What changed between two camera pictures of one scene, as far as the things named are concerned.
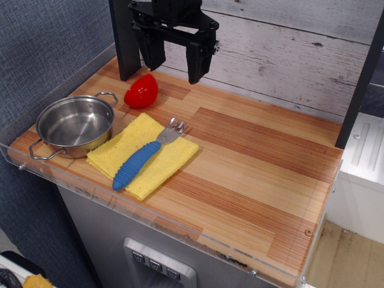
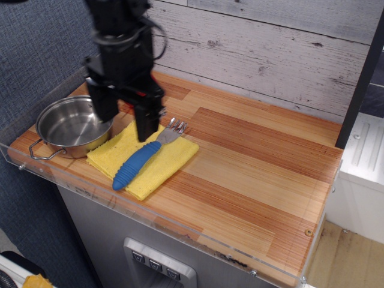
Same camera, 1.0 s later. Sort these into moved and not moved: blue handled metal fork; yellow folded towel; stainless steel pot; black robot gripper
Moved: black robot gripper
Not moved: yellow folded towel; blue handled metal fork; stainless steel pot
